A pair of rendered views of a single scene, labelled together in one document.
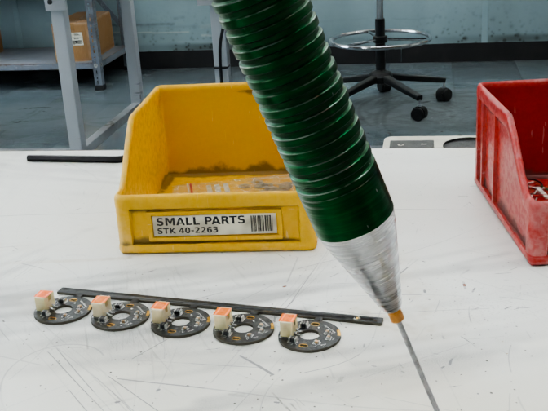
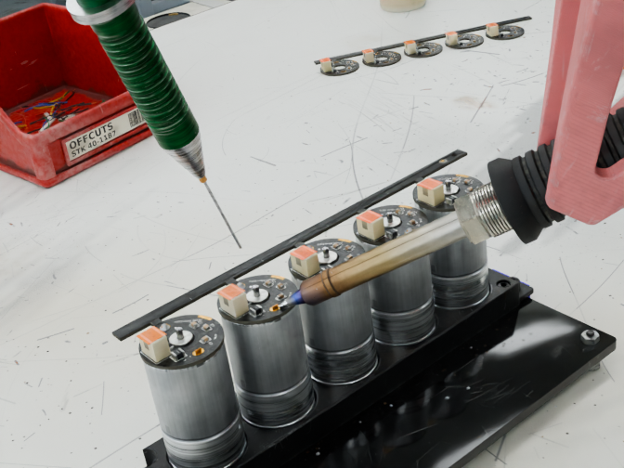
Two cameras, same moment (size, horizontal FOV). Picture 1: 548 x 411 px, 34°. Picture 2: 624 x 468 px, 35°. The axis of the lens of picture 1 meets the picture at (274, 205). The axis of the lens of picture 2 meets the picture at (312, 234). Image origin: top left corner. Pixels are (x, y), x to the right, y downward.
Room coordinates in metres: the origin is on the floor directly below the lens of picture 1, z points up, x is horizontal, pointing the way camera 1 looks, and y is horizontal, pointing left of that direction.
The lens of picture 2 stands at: (-0.07, 0.13, 0.98)
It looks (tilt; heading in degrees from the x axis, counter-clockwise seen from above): 30 degrees down; 315
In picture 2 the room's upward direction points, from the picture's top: 8 degrees counter-clockwise
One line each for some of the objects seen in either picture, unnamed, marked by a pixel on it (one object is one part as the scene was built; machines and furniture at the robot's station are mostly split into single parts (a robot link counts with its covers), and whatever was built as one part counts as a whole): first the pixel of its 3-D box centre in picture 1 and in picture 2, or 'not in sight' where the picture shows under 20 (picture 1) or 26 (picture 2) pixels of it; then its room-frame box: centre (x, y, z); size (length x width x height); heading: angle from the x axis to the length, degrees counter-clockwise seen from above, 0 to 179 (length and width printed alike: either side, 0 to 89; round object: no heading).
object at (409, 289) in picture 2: not in sight; (396, 284); (0.11, -0.09, 0.79); 0.02 x 0.02 x 0.05
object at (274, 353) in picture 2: not in sight; (269, 361); (0.12, -0.04, 0.79); 0.02 x 0.02 x 0.05
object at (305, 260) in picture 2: not in sight; (306, 260); (0.12, -0.06, 0.82); 0.01 x 0.01 x 0.01; 81
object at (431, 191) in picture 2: not in sight; (432, 190); (0.11, -0.11, 0.82); 0.01 x 0.01 x 0.01; 81
